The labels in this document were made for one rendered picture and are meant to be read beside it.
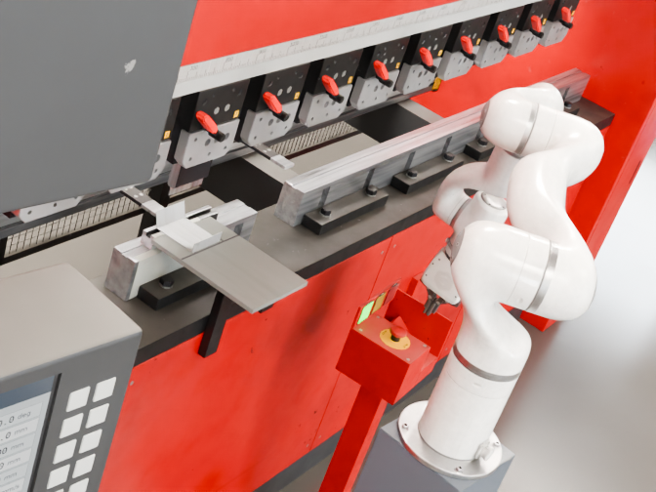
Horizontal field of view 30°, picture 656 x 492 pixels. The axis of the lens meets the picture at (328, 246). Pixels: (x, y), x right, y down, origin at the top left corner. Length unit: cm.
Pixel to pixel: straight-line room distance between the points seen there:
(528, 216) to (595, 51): 227
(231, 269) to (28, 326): 131
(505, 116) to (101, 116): 134
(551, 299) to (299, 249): 97
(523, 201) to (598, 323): 281
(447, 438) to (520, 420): 203
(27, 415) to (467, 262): 97
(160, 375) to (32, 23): 163
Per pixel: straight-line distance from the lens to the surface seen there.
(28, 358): 107
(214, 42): 219
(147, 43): 96
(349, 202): 297
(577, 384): 443
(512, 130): 223
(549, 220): 203
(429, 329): 289
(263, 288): 236
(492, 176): 253
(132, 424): 249
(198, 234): 246
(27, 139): 94
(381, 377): 276
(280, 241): 278
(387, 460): 214
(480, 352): 199
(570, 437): 415
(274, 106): 238
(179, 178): 238
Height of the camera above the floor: 226
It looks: 29 degrees down
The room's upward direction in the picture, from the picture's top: 20 degrees clockwise
